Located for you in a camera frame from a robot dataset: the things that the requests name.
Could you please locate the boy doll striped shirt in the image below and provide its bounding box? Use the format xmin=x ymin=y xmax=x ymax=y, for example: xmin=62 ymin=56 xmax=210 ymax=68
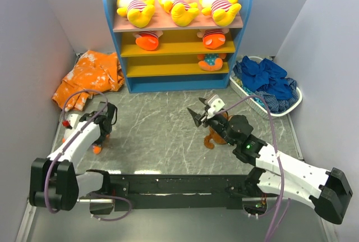
xmin=196 ymin=28 xmax=229 ymax=50

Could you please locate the brown monkey plush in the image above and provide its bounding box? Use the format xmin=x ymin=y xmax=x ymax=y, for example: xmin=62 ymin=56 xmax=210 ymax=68
xmin=204 ymin=127 xmax=227 ymax=149

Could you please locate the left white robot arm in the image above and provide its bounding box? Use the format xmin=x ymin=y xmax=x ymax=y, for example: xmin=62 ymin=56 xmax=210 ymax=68
xmin=29 ymin=102 xmax=118 ymax=213

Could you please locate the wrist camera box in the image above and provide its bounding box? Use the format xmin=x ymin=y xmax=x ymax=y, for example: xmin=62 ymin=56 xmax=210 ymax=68
xmin=62 ymin=113 xmax=81 ymax=130
xmin=205 ymin=94 xmax=225 ymax=119

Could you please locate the blue pink yellow toy shelf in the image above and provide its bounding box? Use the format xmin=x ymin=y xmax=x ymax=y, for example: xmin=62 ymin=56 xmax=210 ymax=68
xmin=103 ymin=0 xmax=252 ymax=93

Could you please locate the yellow frog plush front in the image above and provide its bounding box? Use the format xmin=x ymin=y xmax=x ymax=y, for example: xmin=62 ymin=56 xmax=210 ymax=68
xmin=199 ymin=0 xmax=242 ymax=27

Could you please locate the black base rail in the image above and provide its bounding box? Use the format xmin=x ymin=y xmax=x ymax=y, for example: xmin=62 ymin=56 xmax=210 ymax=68
xmin=67 ymin=173 xmax=281 ymax=212

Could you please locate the orange white tie-dye cloth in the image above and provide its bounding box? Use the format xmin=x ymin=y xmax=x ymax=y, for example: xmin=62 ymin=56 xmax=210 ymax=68
xmin=52 ymin=50 xmax=125 ymax=112

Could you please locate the white plastic laundry basket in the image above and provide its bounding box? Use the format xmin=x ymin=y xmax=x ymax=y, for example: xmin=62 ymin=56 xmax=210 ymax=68
xmin=230 ymin=56 xmax=302 ymax=118

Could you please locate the plush purple dotted dress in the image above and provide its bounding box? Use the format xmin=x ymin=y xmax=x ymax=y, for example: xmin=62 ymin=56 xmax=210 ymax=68
xmin=61 ymin=126 xmax=103 ymax=155

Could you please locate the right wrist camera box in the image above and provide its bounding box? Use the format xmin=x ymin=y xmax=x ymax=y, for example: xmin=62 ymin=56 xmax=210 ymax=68
xmin=205 ymin=94 xmax=225 ymax=119

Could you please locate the blue clothes pile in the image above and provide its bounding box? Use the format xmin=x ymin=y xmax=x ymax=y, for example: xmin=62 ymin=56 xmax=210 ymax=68
xmin=233 ymin=56 xmax=299 ymax=113

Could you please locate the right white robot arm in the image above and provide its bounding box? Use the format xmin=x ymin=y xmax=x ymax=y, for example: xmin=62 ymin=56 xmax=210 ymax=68
xmin=189 ymin=95 xmax=353 ymax=225

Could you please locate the yellow frog plush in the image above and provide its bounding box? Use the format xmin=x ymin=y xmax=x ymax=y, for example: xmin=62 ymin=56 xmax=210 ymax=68
xmin=117 ymin=0 xmax=155 ymax=28
xmin=158 ymin=0 xmax=200 ymax=27
xmin=199 ymin=0 xmax=242 ymax=27

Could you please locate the white plush blue dotted dress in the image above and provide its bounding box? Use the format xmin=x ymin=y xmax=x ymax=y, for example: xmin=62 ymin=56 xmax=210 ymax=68
xmin=197 ymin=53 xmax=227 ymax=71

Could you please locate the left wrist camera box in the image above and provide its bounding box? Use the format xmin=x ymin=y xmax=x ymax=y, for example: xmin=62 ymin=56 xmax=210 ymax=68
xmin=62 ymin=113 xmax=81 ymax=130

